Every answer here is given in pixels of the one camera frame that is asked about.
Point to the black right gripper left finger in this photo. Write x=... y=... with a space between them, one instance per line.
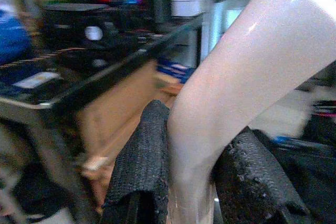
x=139 y=161

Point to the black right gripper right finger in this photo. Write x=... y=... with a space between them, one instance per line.
x=249 y=182

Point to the brown cardboard box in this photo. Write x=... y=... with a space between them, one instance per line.
x=123 y=103

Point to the blue flat box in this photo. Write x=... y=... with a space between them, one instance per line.
x=174 y=70

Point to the black desk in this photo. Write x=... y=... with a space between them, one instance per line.
x=78 y=82

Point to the white box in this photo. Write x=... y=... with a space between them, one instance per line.
x=186 y=7

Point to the blue cloth thing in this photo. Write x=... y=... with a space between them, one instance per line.
x=10 y=37

